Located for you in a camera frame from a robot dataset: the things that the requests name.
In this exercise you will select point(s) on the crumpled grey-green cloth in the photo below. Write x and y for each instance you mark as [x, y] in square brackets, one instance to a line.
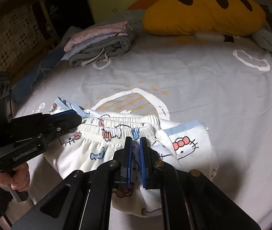
[263, 38]

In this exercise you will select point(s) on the person's left hand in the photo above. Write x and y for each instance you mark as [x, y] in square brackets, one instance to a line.
[19, 181]

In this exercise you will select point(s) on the white cartoon cat print pants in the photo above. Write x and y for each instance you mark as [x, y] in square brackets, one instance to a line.
[185, 146]

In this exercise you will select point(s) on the grey folded drawstring pants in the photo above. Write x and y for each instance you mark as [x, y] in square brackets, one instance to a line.
[106, 50]

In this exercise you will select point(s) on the light blue folded garment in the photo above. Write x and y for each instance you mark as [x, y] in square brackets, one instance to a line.
[87, 43]

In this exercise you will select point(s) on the grey bedsheet with heart print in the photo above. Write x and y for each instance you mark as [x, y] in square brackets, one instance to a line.
[227, 86]

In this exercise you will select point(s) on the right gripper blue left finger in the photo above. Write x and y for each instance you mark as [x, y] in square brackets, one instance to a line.
[124, 168]

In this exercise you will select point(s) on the yellow bread-shaped plush pillow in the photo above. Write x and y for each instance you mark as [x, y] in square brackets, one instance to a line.
[183, 17]

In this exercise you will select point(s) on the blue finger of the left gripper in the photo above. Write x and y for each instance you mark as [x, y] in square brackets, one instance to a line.
[65, 120]

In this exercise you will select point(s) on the pink folded garment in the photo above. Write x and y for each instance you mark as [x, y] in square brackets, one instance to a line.
[87, 34]

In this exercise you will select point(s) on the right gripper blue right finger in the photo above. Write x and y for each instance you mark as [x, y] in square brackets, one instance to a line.
[148, 157]

